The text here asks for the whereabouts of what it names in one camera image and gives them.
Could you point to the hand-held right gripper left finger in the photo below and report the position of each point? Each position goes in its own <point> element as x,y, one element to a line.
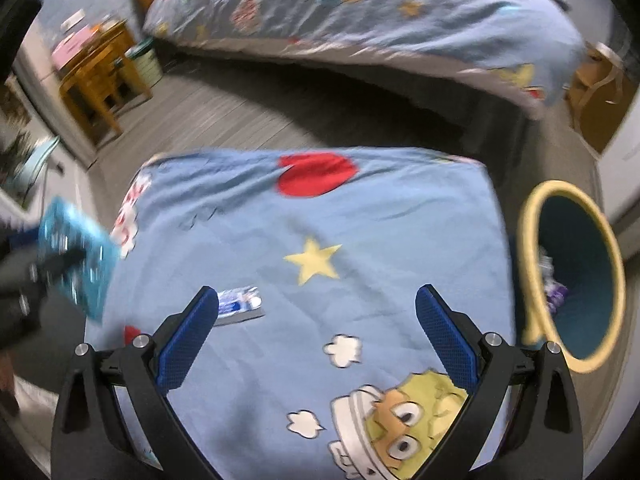
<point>185,345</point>

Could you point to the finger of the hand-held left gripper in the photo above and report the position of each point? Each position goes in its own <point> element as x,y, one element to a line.
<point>60,262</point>

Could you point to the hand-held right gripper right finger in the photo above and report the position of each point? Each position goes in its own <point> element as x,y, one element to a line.
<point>447,340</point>

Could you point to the blue foil packet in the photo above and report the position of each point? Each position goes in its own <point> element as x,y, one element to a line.
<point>85,240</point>

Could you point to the small blue white box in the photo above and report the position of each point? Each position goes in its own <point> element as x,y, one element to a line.
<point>240,305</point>

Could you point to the purple tube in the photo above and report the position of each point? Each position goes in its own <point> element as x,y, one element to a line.
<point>557,295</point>

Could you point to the white barcode box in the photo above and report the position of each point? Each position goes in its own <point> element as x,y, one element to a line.
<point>546,267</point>

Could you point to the teal bin with yellow rim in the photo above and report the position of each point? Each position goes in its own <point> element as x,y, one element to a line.
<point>585,280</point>

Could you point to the blue cartoon printed cloth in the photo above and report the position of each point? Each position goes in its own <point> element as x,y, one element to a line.
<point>375,240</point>

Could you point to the wooden desk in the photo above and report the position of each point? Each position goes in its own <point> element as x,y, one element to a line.
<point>95,80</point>

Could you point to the pink item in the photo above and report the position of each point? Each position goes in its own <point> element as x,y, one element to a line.
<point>72,47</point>

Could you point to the white bucket with green rim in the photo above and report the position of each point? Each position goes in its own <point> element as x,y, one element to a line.
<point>145,62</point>

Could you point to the wooden cabinet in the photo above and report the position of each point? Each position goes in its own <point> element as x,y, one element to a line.
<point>600,100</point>

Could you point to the bed with cartoon blue duvet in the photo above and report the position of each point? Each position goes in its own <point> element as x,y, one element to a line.
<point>400,25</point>

